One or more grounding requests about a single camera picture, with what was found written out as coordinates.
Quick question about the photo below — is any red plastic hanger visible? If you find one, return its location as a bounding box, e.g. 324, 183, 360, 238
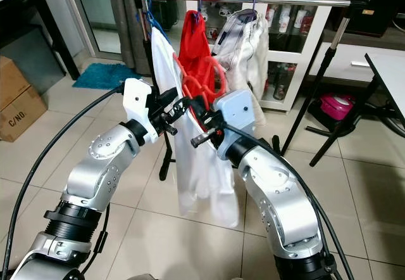
180, 57, 228, 113

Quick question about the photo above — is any white garment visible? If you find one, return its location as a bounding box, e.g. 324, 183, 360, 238
151, 27, 241, 229

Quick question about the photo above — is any red garment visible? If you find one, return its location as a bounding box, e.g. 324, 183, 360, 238
177, 11, 219, 97

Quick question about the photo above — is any teal shaggy rug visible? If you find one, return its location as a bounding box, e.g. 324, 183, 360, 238
73, 63, 134, 91

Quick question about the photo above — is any cream garment with dark piping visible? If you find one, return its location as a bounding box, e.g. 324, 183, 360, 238
212, 9, 270, 129

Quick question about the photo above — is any grey curtain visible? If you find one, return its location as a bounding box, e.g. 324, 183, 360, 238
108, 0, 156, 78

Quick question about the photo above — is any pink and black appliance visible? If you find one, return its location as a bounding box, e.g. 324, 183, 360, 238
320, 92, 355, 121

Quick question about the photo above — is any chrome and black clothes rack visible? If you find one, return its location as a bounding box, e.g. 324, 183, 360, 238
123, 0, 394, 181

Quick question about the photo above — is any cardboard box with C/NO print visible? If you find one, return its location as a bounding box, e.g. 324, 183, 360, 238
0, 57, 47, 143

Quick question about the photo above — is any white drawer unit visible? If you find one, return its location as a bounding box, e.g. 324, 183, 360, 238
323, 39, 405, 84

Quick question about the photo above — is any black desk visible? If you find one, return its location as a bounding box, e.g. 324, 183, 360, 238
0, 0, 77, 78

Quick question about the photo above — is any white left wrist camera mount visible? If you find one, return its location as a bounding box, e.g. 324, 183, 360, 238
122, 77, 160, 143

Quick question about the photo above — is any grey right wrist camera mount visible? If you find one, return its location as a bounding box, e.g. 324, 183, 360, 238
213, 90, 258, 162

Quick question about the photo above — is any blue wire hanger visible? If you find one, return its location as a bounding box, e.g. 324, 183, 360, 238
142, 0, 173, 43

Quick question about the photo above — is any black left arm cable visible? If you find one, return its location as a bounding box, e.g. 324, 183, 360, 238
3, 84, 124, 280

